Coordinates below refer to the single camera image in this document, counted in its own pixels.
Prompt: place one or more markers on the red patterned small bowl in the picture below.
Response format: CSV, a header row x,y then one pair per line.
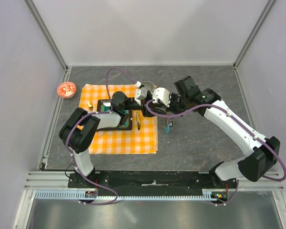
x,y
66,90

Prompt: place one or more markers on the grey cable duct rail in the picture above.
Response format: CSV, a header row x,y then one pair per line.
x,y
84,195

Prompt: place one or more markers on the keyring with keys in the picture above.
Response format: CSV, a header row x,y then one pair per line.
x,y
167,120

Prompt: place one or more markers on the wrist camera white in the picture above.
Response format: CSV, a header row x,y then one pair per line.
x,y
161,95
140,93

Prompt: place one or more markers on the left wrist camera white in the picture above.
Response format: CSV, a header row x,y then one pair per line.
x,y
140,93

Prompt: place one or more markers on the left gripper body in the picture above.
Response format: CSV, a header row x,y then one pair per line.
x,y
134,105

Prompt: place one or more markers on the gold fork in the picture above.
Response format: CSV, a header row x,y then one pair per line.
x,y
90,105

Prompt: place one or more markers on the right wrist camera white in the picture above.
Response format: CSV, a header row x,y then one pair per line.
x,y
161,95

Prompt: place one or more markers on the striped grey mug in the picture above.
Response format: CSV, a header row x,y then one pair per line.
x,y
149,86

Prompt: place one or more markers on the orange checkered cloth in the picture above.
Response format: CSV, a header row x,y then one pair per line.
x,y
132,141

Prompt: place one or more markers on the blue carabiner tag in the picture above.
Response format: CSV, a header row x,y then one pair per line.
x,y
167,129

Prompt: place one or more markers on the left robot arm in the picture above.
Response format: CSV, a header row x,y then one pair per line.
x,y
79,130

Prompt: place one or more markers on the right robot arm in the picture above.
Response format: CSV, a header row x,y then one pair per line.
x,y
259,152

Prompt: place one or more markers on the gold knife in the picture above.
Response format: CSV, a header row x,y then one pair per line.
x,y
138,120

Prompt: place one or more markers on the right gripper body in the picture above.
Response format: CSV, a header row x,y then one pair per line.
x,y
178,104

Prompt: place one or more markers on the teal square plate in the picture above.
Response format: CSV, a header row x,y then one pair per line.
x,y
104,105

